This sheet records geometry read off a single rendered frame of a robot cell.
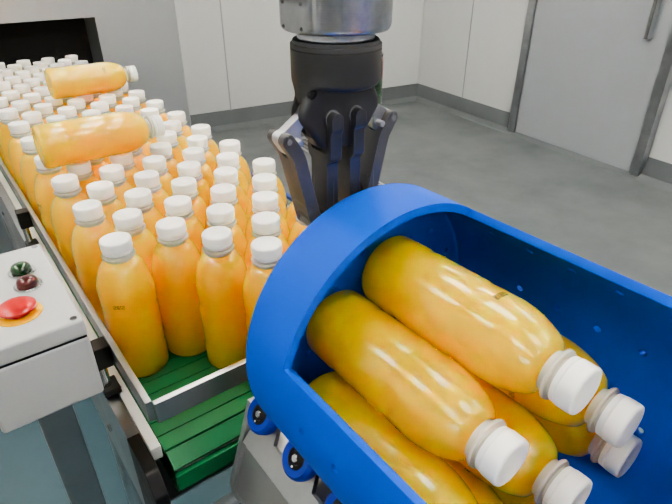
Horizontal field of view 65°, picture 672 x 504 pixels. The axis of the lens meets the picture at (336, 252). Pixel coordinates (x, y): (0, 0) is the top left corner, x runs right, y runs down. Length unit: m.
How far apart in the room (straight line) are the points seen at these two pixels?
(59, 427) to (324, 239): 0.46
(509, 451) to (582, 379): 0.07
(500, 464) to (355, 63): 0.31
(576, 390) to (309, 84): 0.30
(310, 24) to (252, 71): 4.61
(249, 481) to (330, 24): 0.52
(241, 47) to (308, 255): 4.56
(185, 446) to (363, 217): 0.39
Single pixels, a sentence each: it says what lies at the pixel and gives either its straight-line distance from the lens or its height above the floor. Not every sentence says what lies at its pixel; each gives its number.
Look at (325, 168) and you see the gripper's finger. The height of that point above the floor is 1.26.
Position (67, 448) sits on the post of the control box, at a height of 0.87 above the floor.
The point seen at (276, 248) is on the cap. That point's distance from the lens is 0.65.
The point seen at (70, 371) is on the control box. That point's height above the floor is 1.04.
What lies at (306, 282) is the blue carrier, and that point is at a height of 1.19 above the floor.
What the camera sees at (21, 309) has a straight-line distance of 0.62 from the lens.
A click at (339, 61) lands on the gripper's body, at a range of 0.43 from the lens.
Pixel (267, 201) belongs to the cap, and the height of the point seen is 1.10.
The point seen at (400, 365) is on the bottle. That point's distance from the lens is 0.42.
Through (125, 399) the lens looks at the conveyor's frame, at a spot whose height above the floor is 0.90.
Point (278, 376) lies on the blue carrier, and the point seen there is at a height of 1.12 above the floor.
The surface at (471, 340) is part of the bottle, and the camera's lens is 0.41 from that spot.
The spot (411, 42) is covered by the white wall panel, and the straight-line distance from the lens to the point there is 5.85.
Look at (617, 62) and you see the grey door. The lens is 4.36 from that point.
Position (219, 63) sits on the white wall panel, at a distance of 4.91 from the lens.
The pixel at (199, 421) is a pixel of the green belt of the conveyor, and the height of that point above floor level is 0.90.
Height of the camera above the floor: 1.43
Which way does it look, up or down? 30 degrees down
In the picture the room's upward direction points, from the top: straight up
